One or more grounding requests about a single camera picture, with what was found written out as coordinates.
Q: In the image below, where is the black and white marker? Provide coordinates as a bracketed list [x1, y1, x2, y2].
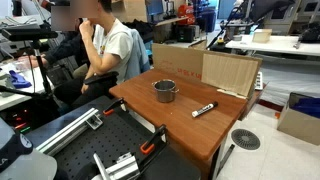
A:
[191, 101, 219, 118]

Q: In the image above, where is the small steel pot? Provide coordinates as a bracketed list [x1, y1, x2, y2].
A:
[152, 79, 180, 104]

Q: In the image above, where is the blue jacket on chair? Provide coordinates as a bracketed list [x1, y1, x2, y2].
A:
[125, 28, 152, 81]

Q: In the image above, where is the black clamp with orange grip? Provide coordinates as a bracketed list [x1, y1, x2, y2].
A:
[139, 124, 168, 164]
[102, 97, 129, 117]

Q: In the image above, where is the black chair armrest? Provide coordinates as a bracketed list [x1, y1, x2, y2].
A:
[83, 70, 120, 86]

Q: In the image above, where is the person in white t-shirt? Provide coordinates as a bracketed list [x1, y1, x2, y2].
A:
[53, 0, 135, 109]

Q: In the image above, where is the black perforated breadboard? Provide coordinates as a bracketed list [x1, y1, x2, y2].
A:
[53, 99, 168, 180]

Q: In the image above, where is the cardboard panel box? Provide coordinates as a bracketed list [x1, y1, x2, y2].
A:
[201, 52, 264, 100]

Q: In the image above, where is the black metal bar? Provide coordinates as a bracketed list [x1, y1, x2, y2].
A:
[216, 143, 236, 178]

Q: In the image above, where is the round floor drain grille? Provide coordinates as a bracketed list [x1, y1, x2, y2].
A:
[230, 128, 262, 151]

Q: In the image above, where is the person in dark jacket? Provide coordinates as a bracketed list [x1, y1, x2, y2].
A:
[18, 16, 89, 68]

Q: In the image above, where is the small wooden box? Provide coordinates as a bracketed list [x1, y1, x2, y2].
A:
[251, 28, 273, 44]

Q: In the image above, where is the black tripod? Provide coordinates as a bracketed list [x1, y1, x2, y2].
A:
[0, 39, 56, 101]

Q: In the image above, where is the white table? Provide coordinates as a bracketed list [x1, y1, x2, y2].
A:
[225, 34, 320, 58]

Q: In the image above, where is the cardboard box on floor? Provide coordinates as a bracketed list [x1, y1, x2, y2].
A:
[276, 91, 320, 147]

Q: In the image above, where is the blue cloth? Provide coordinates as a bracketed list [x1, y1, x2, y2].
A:
[8, 69, 33, 90]

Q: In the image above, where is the blue bag in box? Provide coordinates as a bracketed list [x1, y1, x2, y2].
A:
[291, 97, 320, 119]

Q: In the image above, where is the short aluminium extrusion bracket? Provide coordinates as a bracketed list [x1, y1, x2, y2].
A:
[91, 151, 141, 180]

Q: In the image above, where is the long aluminium extrusion rail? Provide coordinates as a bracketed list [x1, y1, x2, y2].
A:
[35, 107, 104, 157]

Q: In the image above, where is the black camera on tripod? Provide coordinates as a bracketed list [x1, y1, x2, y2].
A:
[0, 23, 59, 43]

